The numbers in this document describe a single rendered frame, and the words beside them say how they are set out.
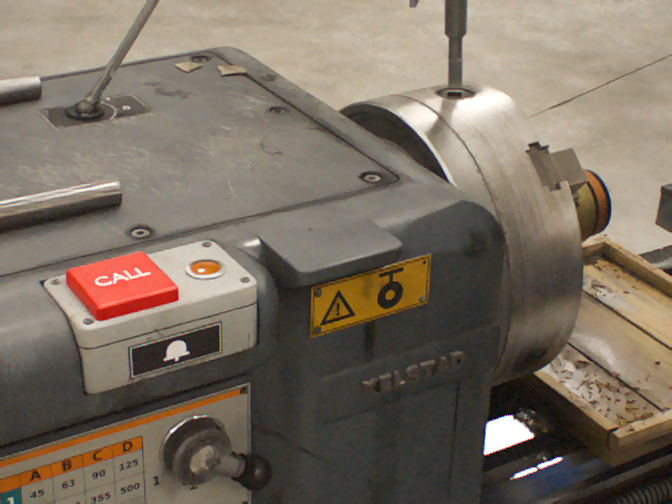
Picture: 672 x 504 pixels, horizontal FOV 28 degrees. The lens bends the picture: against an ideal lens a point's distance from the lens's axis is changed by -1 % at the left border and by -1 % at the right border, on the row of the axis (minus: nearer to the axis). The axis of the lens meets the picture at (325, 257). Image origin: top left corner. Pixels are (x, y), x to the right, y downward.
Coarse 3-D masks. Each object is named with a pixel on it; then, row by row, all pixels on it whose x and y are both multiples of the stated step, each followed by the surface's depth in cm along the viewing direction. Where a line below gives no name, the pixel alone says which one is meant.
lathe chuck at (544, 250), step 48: (432, 96) 130; (480, 96) 130; (480, 144) 124; (528, 144) 126; (528, 192) 123; (528, 240) 123; (576, 240) 125; (528, 288) 123; (576, 288) 127; (528, 336) 126
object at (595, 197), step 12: (588, 180) 143; (600, 180) 143; (588, 192) 141; (600, 192) 142; (588, 204) 141; (600, 204) 142; (588, 216) 141; (600, 216) 143; (588, 228) 142; (600, 228) 144
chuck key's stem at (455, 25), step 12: (444, 0) 127; (456, 0) 126; (444, 12) 127; (456, 12) 126; (444, 24) 128; (456, 24) 127; (456, 36) 127; (456, 48) 128; (456, 60) 129; (456, 72) 129; (456, 84) 130
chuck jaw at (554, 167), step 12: (528, 156) 126; (540, 156) 127; (552, 156) 129; (564, 156) 129; (576, 156) 130; (540, 168) 126; (552, 168) 126; (564, 168) 129; (576, 168) 129; (540, 180) 125; (552, 180) 126; (564, 180) 128; (576, 180) 129; (576, 192) 134; (576, 204) 137
